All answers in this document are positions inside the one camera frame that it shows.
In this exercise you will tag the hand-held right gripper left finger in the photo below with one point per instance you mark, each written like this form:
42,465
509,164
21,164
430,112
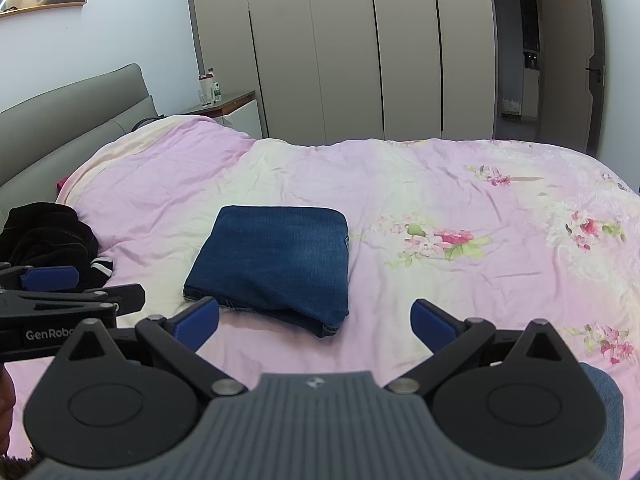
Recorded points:
200,322

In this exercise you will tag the person's left forearm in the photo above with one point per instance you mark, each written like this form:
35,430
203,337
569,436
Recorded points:
6,410

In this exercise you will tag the magenta pillow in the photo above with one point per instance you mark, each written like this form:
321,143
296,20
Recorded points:
62,184

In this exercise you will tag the pink floral quilt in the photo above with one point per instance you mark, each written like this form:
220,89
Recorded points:
425,185

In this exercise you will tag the black garment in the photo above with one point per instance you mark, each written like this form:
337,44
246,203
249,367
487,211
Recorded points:
45,235

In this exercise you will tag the grey door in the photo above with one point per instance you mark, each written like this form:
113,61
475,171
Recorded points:
565,60

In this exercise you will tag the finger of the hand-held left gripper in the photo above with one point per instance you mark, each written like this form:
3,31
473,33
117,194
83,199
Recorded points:
50,278
100,297

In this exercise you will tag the white nightstand with brown top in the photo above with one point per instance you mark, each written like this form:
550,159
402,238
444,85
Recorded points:
240,115

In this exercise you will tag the blue denim pants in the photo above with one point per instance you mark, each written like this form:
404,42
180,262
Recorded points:
270,260

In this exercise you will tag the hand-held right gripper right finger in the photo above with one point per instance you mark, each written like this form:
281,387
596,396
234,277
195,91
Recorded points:
432,327

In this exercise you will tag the clear bottle with green label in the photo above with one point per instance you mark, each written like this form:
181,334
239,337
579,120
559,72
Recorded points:
216,87

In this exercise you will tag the white bottle with red lid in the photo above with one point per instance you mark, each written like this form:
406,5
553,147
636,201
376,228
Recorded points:
206,91

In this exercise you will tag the grey padded headboard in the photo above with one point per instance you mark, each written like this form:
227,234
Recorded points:
75,125

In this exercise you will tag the person's leg in jeans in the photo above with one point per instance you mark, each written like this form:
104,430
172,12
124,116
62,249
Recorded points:
607,410

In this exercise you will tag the beige wardrobe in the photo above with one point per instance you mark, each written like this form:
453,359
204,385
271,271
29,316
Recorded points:
325,50

